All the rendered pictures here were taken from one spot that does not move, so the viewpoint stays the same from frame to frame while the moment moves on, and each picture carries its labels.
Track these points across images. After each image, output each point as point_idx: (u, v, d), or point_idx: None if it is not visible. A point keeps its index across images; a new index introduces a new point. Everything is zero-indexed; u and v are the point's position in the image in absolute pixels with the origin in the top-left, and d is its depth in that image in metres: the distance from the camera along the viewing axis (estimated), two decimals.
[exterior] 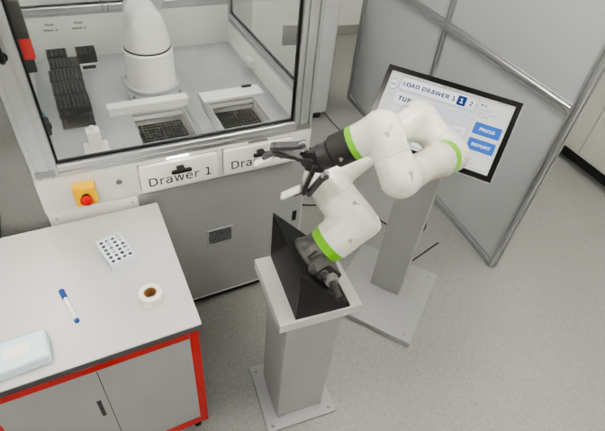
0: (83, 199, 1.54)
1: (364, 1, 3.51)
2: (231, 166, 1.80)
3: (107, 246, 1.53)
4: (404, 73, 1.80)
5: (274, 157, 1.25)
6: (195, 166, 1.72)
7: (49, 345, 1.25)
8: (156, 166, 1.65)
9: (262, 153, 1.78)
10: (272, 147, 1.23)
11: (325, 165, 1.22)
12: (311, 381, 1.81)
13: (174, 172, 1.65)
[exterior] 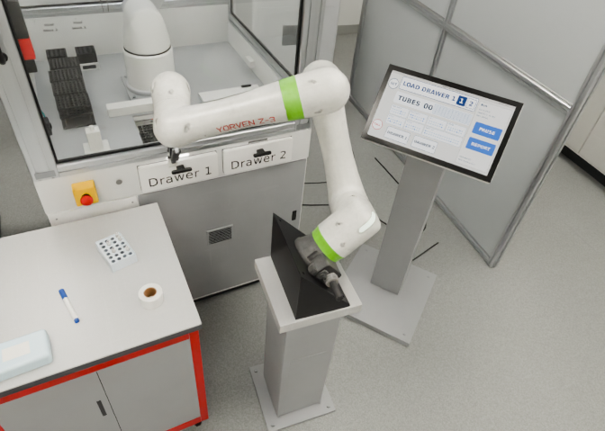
0: (83, 199, 1.54)
1: (364, 1, 3.51)
2: (231, 166, 1.80)
3: None
4: (404, 73, 1.80)
5: None
6: (195, 166, 1.72)
7: (49, 345, 1.25)
8: (156, 166, 1.65)
9: (262, 153, 1.78)
10: (178, 160, 1.56)
11: None
12: (311, 381, 1.81)
13: (174, 172, 1.65)
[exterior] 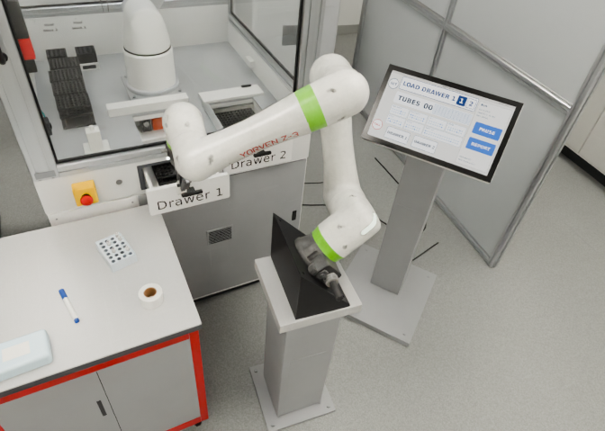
0: (83, 199, 1.54)
1: (364, 1, 3.51)
2: (231, 166, 1.80)
3: None
4: (404, 73, 1.80)
5: None
6: (206, 187, 1.64)
7: (49, 345, 1.25)
8: (165, 189, 1.56)
9: (262, 153, 1.78)
10: (188, 188, 1.51)
11: None
12: (311, 381, 1.81)
13: (184, 194, 1.57)
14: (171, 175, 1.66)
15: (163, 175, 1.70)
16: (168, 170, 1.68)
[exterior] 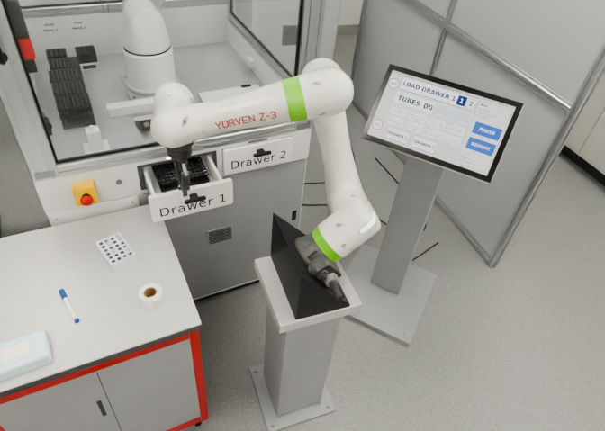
0: (83, 199, 1.54)
1: (364, 1, 3.51)
2: (231, 166, 1.80)
3: None
4: (404, 73, 1.80)
5: None
6: (210, 193, 1.61)
7: (49, 345, 1.25)
8: (167, 196, 1.54)
9: (262, 153, 1.78)
10: (189, 189, 1.49)
11: None
12: (311, 381, 1.81)
13: (186, 202, 1.54)
14: (174, 181, 1.63)
15: (166, 182, 1.67)
16: (171, 176, 1.65)
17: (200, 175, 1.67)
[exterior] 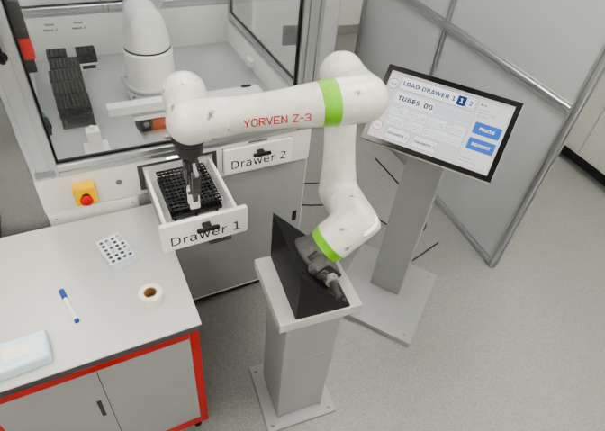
0: (83, 199, 1.54)
1: (364, 1, 3.51)
2: (231, 166, 1.80)
3: None
4: (404, 73, 1.80)
5: None
6: (223, 221, 1.52)
7: (49, 345, 1.25)
8: (179, 225, 1.44)
9: (262, 153, 1.78)
10: (201, 193, 1.32)
11: (202, 145, 1.28)
12: (311, 381, 1.81)
13: (200, 231, 1.45)
14: (185, 207, 1.54)
15: (176, 207, 1.57)
16: (182, 202, 1.56)
17: (212, 201, 1.57)
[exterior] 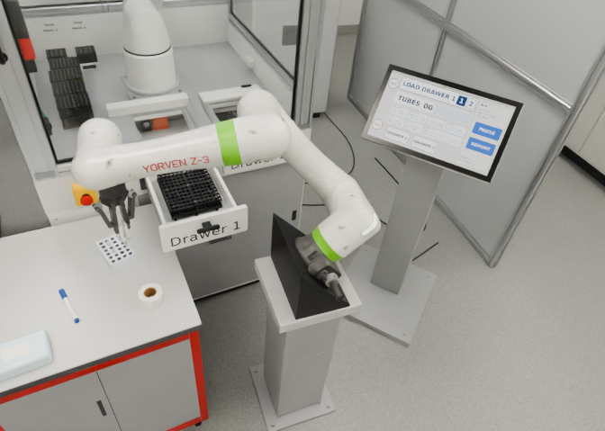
0: (83, 199, 1.54)
1: (364, 1, 3.51)
2: (231, 166, 1.80)
3: None
4: (404, 73, 1.80)
5: (120, 226, 1.42)
6: (223, 221, 1.52)
7: (49, 345, 1.25)
8: (179, 225, 1.44)
9: None
10: (108, 227, 1.40)
11: (118, 193, 1.32)
12: (311, 381, 1.81)
13: (200, 231, 1.45)
14: (185, 207, 1.54)
15: (176, 207, 1.57)
16: (182, 202, 1.56)
17: (212, 201, 1.57)
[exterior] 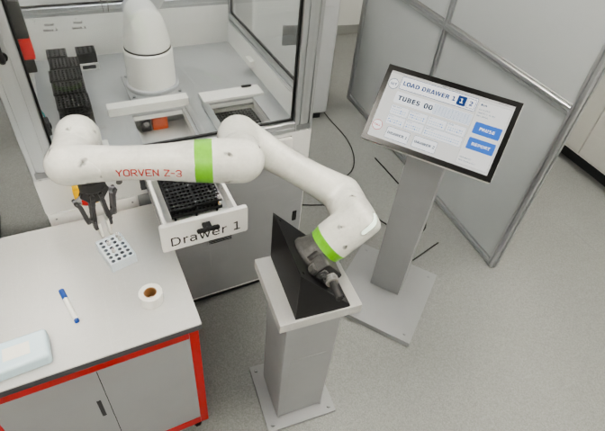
0: (83, 199, 1.54)
1: (364, 1, 3.51)
2: None
3: None
4: (404, 73, 1.80)
5: (98, 222, 1.43)
6: (223, 221, 1.52)
7: (49, 345, 1.25)
8: (179, 225, 1.44)
9: None
10: (86, 223, 1.41)
11: (97, 189, 1.33)
12: (311, 381, 1.81)
13: (200, 231, 1.45)
14: (185, 207, 1.54)
15: (176, 207, 1.57)
16: (182, 202, 1.56)
17: (212, 201, 1.57)
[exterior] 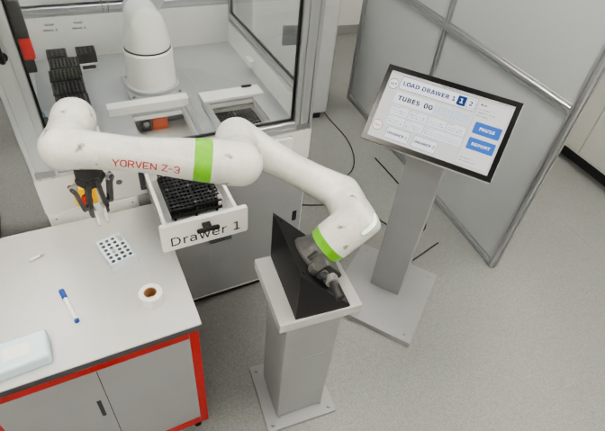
0: (83, 199, 1.54)
1: (364, 1, 3.51)
2: None
3: (38, 257, 1.50)
4: (404, 73, 1.80)
5: (94, 210, 1.40)
6: (223, 221, 1.52)
7: (49, 345, 1.25)
8: (179, 225, 1.44)
9: None
10: (83, 211, 1.37)
11: (94, 175, 1.30)
12: (311, 381, 1.81)
13: (200, 231, 1.45)
14: (185, 207, 1.54)
15: (176, 207, 1.57)
16: (182, 202, 1.56)
17: (212, 201, 1.57)
